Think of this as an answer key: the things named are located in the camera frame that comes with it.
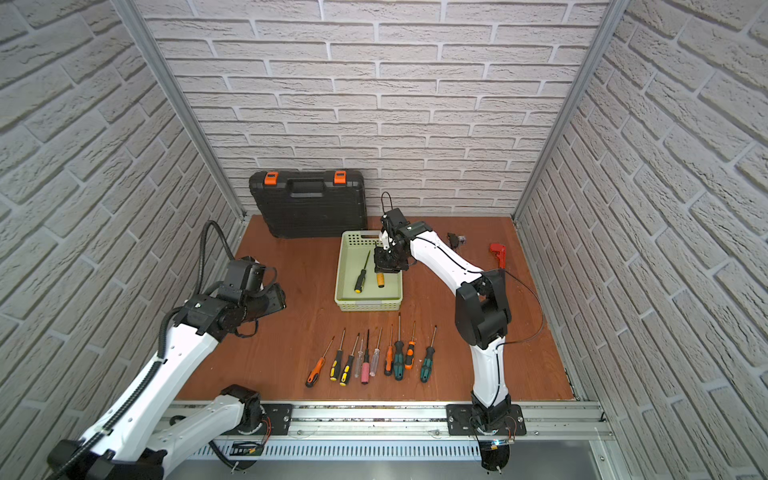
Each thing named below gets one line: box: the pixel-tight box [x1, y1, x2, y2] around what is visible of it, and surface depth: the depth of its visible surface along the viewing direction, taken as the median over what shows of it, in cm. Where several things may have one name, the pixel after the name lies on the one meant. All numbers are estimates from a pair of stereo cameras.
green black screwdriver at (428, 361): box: [420, 325, 437, 383], surface depth 83 cm
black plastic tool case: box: [248, 170, 368, 239], surface depth 96 cm
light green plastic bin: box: [334, 231, 403, 312], surface depth 101 cm
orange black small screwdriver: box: [384, 324, 393, 376], surface depth 83 cm
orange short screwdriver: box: [404, 320, 417, 370], surface depth 85 cm
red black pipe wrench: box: [489, 243, 507, 269], surface depth 109 cm
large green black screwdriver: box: [394, 312, 405, 381], surface depth 83 cm
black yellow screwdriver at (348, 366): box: [339, 333, 360, 387], surface depth 81 cm
